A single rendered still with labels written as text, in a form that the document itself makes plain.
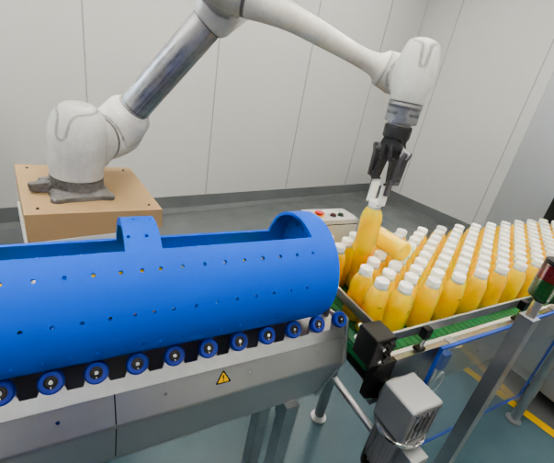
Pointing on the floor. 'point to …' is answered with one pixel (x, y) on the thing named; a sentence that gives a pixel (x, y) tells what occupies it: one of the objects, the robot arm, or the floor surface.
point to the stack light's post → (488, 386)
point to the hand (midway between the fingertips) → (378, 193)
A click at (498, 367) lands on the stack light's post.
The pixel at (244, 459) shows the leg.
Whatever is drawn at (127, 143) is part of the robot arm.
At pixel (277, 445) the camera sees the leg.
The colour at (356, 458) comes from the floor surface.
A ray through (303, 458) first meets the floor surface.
